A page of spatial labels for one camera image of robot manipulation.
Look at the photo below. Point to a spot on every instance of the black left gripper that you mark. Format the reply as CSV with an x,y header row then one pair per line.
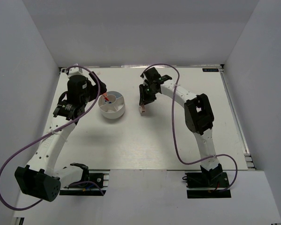
x,y
94,88

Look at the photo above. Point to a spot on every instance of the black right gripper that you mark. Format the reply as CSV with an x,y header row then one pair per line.
x,y
144,99

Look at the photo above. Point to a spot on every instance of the light blue marker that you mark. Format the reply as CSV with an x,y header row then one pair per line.
x,y
118,95

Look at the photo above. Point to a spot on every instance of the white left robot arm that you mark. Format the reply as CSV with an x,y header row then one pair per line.
x,y
38,178

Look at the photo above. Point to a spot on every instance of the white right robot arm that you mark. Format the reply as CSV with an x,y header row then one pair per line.
x,y
198,113

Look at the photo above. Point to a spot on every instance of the white round divided container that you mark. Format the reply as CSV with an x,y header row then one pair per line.
x,y
112,111

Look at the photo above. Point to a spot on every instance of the right black corner label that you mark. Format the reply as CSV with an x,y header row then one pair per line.
x,y
210,70

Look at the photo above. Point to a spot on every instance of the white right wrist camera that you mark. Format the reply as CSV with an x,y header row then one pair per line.
x,y
145,82

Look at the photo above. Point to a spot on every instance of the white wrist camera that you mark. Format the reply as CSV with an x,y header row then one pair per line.
x,y
145,82
74,71

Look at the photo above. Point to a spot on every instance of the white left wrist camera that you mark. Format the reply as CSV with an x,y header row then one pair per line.
x,y
74,71

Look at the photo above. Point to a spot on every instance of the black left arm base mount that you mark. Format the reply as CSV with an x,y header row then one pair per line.
x,y
91,179

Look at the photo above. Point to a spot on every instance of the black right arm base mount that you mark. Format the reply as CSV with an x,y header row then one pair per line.
x,y
199,188

